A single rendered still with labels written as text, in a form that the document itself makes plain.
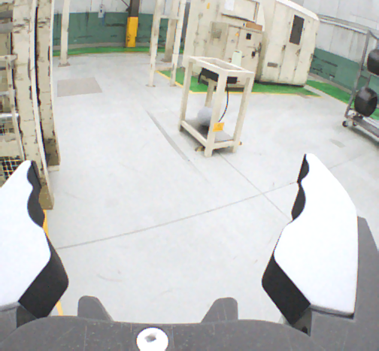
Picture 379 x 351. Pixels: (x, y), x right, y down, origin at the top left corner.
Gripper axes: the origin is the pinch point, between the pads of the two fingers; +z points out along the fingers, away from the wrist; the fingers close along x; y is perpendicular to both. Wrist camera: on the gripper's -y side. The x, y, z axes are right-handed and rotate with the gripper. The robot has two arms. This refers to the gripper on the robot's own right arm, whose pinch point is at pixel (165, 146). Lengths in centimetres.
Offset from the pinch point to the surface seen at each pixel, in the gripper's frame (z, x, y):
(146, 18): 1009, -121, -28
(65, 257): 59, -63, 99
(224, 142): 187, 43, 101
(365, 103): 310, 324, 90
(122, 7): 971, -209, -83
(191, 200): 118, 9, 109
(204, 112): 211, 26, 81
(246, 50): 432, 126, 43
